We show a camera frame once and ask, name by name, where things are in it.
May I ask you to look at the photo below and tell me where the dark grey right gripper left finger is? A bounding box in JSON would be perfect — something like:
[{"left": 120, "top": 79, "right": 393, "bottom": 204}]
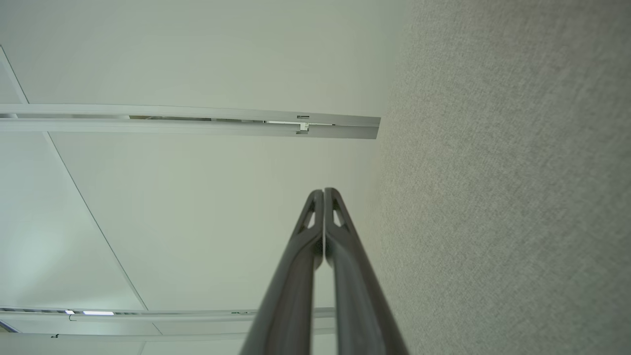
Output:
[{"left": 241, "top": 190, "right": 324, "bottom": 355}]

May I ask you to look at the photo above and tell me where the grey double partition post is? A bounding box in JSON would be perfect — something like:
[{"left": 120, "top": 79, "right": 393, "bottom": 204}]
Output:
[{"left": 0, "top": 103, "right": 381, "bottom": 140}]

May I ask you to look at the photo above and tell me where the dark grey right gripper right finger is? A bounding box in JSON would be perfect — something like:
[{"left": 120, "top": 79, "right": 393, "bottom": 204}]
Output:
[{"left": 325, "top": 188, "right": 409, "bottom": 355}]

